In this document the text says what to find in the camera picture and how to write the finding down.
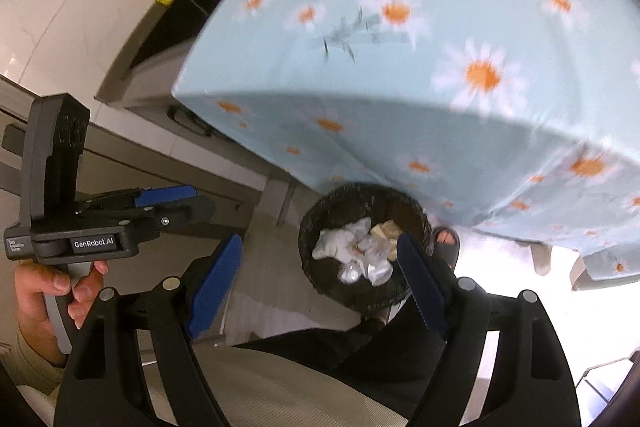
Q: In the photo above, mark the person's beige top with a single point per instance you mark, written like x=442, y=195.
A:
x=280, y=387

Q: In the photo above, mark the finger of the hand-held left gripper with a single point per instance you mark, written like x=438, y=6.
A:
x=185, y=214
x=170, y=194

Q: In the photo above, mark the white table leg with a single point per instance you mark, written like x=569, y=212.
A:
x=540, y=257

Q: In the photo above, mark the blue daisy print tablecloth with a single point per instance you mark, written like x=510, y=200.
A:
x=400, y=107

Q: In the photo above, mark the grey kitchen cabinet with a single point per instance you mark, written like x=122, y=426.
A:
x=150, y=157

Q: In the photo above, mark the black trash bin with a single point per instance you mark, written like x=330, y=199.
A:
x=350, y=194

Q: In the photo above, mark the black kitchen sink counter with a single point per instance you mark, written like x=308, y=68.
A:
x=170, y=27

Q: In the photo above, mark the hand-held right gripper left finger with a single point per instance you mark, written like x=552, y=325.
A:
x=220, y=282

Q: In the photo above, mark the person's left hand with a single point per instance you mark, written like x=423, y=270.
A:
x=37, y=279

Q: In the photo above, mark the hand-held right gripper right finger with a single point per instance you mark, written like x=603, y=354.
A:
x=420, y=282

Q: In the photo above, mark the person's left forearm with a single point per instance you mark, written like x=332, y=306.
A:
x=30, y=362

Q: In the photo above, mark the person's foot in sandal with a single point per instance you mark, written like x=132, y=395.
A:
x=445, y=244

